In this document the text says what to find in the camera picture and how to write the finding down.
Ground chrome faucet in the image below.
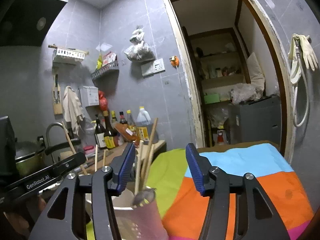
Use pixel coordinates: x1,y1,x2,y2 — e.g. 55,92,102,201
46,122,67,148

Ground steel spoon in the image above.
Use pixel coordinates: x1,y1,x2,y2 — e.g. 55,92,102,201
132,188,156,206

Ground wall socket panel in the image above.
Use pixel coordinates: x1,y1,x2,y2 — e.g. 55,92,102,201
141,59,165,77

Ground hanging plastic bag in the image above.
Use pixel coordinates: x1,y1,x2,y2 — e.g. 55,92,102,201
124,25,155,63

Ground wooden knife holder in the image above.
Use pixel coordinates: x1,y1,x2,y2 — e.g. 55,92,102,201
52,74,62,115

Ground steel fork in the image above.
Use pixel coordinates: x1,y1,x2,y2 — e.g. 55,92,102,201
102,149,107,166

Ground brown wooden spoon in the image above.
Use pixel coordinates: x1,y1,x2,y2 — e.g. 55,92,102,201
140,118,158,190

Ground red plastic bag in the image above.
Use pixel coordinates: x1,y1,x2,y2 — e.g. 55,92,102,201
98,90,108,112

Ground wooden chopstick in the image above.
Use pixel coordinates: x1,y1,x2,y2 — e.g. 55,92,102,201
134,140,144,195
143,145,154,189
94,144,98,172
62,123,88,175

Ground dark grey cabinet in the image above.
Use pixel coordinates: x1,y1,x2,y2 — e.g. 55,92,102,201
228,95,281,145

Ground dark soy sauce bottle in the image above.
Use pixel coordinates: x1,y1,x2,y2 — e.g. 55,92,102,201
103,111,118,150

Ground white shower hose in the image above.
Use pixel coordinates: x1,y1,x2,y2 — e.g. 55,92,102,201
292,55,311,128

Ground grey wall rack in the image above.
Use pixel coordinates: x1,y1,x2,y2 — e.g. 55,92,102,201
91,61,119,81

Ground white rubber gloves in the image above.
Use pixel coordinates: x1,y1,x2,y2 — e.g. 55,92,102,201
288,33,318,85

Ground black range hood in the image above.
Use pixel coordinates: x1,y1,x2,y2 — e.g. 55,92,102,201
1,0,69,47

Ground person's left hand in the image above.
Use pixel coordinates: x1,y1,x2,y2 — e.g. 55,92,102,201
3,195,47,239

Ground wooden cutting board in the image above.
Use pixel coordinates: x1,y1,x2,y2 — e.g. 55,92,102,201
84,142,127,171

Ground black wok pan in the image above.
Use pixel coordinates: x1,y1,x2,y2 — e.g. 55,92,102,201
15,136,69,177

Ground multicolour patchwork cloth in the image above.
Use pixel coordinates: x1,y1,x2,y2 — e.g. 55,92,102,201
86,142,315,240

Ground white wall box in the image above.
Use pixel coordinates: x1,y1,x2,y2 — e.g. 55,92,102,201
80,86,99,107

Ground clear plastic bag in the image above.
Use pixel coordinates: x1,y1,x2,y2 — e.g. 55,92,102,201
230,83,264,105

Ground hanging beige towel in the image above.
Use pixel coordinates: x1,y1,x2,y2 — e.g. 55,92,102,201
62,86,85,135

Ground white wall basket shelf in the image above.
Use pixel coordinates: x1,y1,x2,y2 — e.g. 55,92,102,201
48,44,89,65

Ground large oil jug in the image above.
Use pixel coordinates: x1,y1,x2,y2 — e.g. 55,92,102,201
136,106,153,145

